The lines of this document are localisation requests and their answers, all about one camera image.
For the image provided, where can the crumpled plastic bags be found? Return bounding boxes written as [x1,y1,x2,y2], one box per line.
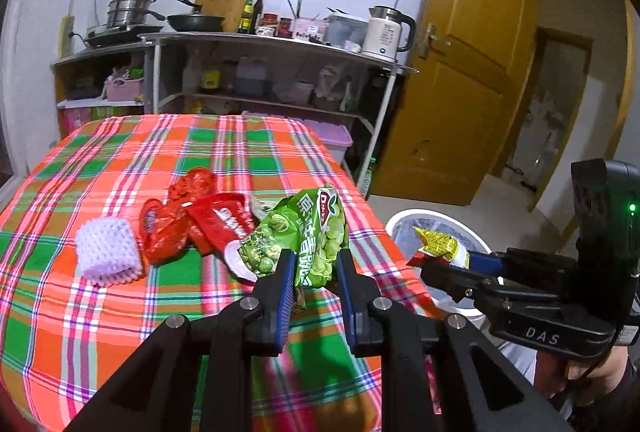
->
[314,66,346,110]

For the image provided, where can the yellow wooden door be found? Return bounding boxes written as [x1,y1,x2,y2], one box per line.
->
[370,0,541,208]

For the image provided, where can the white electric kettle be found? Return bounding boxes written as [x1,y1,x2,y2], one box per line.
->
[361,5,417,61]

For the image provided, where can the white plastic bottle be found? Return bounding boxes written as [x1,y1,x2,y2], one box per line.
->
[182,52,202,93]

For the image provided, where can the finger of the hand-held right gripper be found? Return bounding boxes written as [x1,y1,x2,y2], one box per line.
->
[465,247,581,282]
[419,261,578,310]

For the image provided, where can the red wrapper with round window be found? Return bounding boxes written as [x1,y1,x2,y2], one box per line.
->
[139,198,192,264]

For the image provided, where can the white kitchen rack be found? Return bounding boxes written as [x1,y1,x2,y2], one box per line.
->
[137,31,421,178]

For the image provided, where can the white round bin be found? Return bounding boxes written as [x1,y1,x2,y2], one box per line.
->
[385,208,488,328]

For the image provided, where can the black induction cooker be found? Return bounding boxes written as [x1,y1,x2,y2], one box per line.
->
[82,25,165,50]

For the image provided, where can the red cellophane wrapper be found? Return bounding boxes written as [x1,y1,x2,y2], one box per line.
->
[167,166,217,209]

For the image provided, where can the plaid tablecloth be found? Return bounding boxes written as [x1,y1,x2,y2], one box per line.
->
[0,112,446,432]

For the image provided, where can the yellow label bottle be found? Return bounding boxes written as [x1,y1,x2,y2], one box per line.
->
[200,57,222,94]

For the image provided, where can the red snack packet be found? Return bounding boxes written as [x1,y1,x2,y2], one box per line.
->
[186,192,258,255]

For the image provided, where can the yellowed power strip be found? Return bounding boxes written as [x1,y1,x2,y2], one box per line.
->
[60,15,75,58]

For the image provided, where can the green pea snack bag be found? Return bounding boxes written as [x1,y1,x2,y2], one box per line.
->
[224,185,349,300]

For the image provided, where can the green glass bottle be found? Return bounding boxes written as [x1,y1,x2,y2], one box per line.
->
[357,157,376,198]

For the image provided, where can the yellow seasoning packet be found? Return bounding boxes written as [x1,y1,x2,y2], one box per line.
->
[411,226,472,270]

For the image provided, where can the white foam fruit net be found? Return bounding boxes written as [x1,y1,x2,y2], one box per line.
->
[75,217,145,287]

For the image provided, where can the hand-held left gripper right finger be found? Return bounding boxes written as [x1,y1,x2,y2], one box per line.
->
[336,248,576,432]

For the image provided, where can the green white packet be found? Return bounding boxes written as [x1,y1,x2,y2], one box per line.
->
[340,82,359,112]

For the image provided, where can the metal door handle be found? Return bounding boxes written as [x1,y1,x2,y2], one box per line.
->
[419,23,451,60]

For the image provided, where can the black frying pan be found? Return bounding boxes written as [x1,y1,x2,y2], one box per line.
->
[166,0,226,33]

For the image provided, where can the low wooden shelf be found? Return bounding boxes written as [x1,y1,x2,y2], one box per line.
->
[50,43,156,138]

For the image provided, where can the grey plastic jug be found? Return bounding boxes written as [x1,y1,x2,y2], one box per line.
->
[235,56,269,96]

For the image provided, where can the person's right hand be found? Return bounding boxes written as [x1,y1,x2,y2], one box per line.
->
[534,346,632,400]

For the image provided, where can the pink round tub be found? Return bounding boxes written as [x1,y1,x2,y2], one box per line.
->
[292,81,316,106]

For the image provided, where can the pink utensil holder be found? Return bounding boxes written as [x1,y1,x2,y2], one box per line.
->
[291,17,329,44]

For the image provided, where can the clear plastic lidded container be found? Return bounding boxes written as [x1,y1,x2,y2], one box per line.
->
[325,12,371,50]

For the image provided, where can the purple lid storage box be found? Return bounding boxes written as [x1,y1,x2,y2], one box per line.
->
[292,117,353,168]

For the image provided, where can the pink plastic basket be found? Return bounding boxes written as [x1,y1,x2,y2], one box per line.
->
[104,68,146,102]

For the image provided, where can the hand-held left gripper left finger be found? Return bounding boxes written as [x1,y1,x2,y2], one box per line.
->
[65,248,297,432]

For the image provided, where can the steel steamer pot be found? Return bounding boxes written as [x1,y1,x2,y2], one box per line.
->
[106,0,166,29]

